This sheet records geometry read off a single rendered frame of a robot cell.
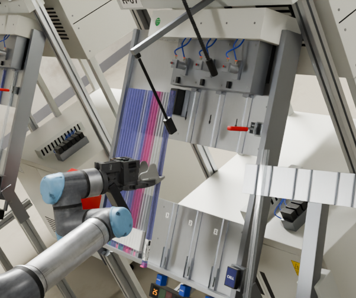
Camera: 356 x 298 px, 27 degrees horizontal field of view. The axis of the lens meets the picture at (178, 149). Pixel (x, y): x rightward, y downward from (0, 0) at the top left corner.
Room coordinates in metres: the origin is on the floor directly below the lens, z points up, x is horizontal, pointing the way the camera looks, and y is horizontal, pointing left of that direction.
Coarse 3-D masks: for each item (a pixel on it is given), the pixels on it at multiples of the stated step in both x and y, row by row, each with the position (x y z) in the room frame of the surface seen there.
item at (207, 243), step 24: (168, 216) 1.87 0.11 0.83; (192, 216) 1.79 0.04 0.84; (216, 216) 1.71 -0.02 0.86; (144, 240) 1.92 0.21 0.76; (168, 240) 1.83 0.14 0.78; (192, 240) 1.75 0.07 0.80; (216, 240) 1.67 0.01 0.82; (240, 240) 1.60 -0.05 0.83; (168, 264) 1.79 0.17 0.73; (192, 264) 1.71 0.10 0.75; (216, 264) 1.63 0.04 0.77; (216, 288) 1.60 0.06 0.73
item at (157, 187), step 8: (168, 104) 1.92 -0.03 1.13; (168, 112) 1.91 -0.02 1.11; (168, 136) 1.89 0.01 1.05; (160, 152) 1.88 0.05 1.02; (160, 160) 1.87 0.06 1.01; (160, 168) 1.86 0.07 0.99; (152, 200) 1.84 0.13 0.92; (152, 208) 1.82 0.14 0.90; (152, 216) 1.81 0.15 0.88; (152, 224) 1.81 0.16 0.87; (152, 232) 1.80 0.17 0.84; (144, 264) 1.77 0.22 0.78
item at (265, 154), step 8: (264, 152) 1.49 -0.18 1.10; (264, 160) 1.48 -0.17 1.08; (264, 168) 1.47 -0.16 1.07; (264, 176) 1.46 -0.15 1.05; (264, 184) 1.46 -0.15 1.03; (256, 200) 1.45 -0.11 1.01; (256, 208) 1.44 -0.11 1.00; (256, 216) 1.43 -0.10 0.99; (256, 224) 1.42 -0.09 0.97; (256, 232) 1.41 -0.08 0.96; (256, 240) 1.41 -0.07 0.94; (256, 248) 1.40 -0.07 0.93; (248, 256) 1.40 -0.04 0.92; (248, 264) 1.39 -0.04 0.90; (248, 272) 1.38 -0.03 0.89; (248, 280) 1.37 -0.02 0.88; (248, 288) 1.36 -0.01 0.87; (248, 296) 1.35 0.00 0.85
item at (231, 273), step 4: (228, 268) 1.54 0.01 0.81; (228, 272) 1.53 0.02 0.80; (232, 272) 1.52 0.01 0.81; (236, 272) 1.51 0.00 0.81; (228, 276) 1.53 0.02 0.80; (232, 276) 1.52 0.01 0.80; (228, 280) 1.52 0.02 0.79; (232, 280) 1.51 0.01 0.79; (228, 284) 1.52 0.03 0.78; (232, 284) 1.51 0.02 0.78
